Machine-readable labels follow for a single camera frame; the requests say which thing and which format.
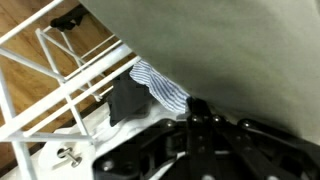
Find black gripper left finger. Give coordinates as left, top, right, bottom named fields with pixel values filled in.
left=92, top=118, right=186, bottom=180

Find white clothes drying rack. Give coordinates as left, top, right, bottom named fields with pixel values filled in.
left=0, top=0, right=139, bottom=180

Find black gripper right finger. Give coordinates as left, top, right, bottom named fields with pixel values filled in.
left=187, top=98, right=320, bottom=180

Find blue striped shirt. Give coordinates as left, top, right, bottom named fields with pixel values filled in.
left=129, top=60, right=189, bottom=114

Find black garment on rack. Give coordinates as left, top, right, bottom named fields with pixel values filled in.
left=107, top=70, right=154, bottom=127

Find white toilet paper roll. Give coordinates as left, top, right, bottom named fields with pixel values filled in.
left=38, top=141, right=95, bottom=170

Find chrome toilet paper holder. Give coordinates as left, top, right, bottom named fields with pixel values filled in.
left=57, top=147, right=82, bottom=168

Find olive green trousers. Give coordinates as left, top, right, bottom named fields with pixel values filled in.
left=79, top=0, right=320, bottom=143

